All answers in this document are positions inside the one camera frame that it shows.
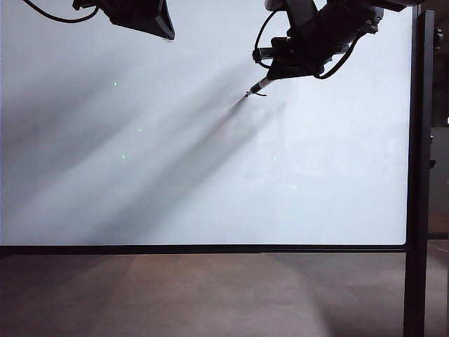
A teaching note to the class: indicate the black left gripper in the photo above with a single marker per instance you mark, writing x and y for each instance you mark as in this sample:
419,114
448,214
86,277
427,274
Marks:
91,6

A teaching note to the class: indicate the black whiteboard stand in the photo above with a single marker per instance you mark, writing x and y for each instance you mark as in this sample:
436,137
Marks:
421,210

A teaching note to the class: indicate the grey background cabinet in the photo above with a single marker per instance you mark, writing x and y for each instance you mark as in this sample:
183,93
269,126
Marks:
440,182

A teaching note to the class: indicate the white whiteboard marker pen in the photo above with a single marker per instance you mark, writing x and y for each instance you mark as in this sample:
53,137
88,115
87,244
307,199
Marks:
261,85

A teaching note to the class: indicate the white whiteboard with black frame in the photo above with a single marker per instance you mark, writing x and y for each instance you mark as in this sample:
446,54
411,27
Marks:
175,175

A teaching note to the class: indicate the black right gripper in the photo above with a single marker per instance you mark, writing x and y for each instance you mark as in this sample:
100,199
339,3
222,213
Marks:
308,45

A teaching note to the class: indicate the black stand clamp knob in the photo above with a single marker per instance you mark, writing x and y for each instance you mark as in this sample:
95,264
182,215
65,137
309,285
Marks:
438,39

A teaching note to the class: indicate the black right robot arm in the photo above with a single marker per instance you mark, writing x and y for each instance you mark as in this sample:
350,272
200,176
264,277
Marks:
354,21

